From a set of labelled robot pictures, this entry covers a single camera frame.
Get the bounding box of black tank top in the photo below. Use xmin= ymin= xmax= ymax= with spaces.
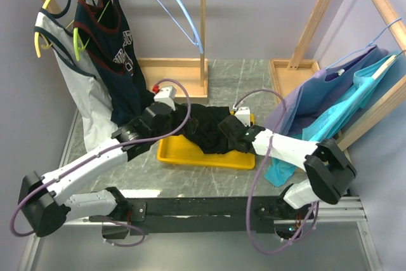
xmin=174 ymin=103 xmax=235 ymax=154

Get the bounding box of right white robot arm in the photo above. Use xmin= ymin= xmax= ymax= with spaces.
xmin=218 ymin=115 xmax=357 ymax=219

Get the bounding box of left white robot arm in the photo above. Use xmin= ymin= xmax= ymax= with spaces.
xmin=17 ymin=102 xmax=188 ymax=237

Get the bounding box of white tank top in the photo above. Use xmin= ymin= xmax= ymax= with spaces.
xmin=38 ymin=0 xmax=117 ymax=152

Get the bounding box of light blue hanger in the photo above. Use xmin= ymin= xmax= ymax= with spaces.
xmin=156 ymin=0 xmax=204 ymax=55

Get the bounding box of navy jersey tank top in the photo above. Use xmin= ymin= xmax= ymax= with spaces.
xmin=85 ymin=0 xmax=154 ymax=126

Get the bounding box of green hanger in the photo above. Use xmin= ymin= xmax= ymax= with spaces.
xmin=74 ymin=0 xmax=111 ymax=61

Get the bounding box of yellow hanger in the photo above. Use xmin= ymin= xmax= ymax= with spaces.
xmin=34 ymin=0 xmax=55 ymax=58

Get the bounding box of wooden hanger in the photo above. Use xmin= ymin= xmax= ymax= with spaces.
xmin=372 ymin=49 xmax=405 ymax=81

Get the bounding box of yellow plastic tray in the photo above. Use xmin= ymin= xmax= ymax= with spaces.
xmin=157 ymin=110 xmax=256 ymax=171

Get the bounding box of purple blue shirt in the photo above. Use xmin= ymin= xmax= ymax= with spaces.
xmin=264 ymin=46 xmax=388 ymax=141

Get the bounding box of left wooden clothes rack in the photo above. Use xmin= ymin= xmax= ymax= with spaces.
xmin=42 ymin=0 xmax=208 ymax=102

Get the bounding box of wooden clothes rack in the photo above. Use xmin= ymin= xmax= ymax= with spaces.
xmin=265 ymin=0 xmax=401 ymax=141
xmin=42 ymin=0 xmax=208 ymax=102

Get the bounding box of right wooden clothes rack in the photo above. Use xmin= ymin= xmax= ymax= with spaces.
xmin=265 ymin=0 xmax=401 ymax=141

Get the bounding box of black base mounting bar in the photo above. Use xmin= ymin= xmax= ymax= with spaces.
xmin=88 ymin=196 xmax=315 ymax=237

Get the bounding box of cyan shirt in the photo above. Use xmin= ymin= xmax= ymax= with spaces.
xmin=263 ymin=51 xmax=401 ymax=188

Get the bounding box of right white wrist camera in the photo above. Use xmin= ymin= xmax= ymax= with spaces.
xmin=232 ymin=105 xmax=251 ymax=126

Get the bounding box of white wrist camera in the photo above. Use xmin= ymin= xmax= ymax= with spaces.
xmin=152 ymin=84 xmax=176 ymax=102
xmin=232 ymin=105 xmax=251 ymax=126

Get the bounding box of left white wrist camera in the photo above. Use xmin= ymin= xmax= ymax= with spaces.
xmin=152 ymin=84 xmax=176 ymax=102

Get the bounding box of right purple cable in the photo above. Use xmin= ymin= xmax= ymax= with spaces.
xmin=233 ymin=89 xmax=320 ymax=255

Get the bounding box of blue wire hanger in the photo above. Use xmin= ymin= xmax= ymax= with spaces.
xmin=325 ymin=17 xmax=403 ymax=69

